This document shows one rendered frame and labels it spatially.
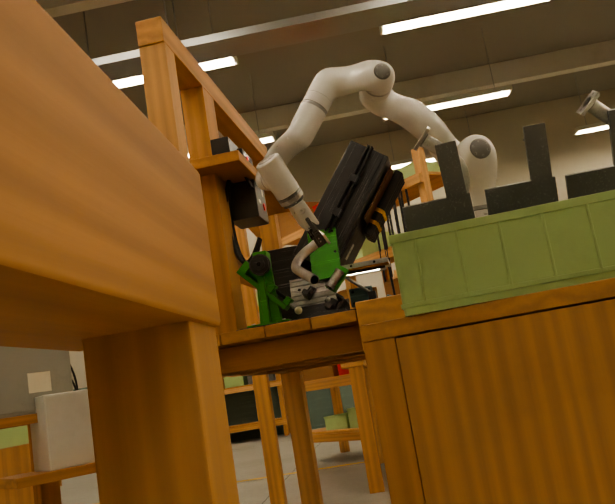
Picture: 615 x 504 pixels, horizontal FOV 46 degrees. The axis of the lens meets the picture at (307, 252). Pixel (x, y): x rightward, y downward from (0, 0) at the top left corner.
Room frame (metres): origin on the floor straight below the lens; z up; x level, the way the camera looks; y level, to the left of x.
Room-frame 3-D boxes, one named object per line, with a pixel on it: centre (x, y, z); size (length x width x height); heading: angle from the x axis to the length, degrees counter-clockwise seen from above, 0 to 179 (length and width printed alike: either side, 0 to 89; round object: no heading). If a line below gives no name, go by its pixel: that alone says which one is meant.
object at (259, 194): (2.82, 0.20, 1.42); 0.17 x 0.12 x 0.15; 171
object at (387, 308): (2.85, -0.30, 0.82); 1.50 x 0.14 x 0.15; 171
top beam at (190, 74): (2.94, 0.28, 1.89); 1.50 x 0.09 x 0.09; 171
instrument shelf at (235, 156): (2.94, 0.24, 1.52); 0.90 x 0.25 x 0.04; 171
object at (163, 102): (2.94, 0.28, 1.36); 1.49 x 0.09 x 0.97; 171
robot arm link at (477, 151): (2.26, -0.57, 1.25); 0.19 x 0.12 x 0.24; 5
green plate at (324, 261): (2.81, -0.07, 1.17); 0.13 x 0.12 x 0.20; 171
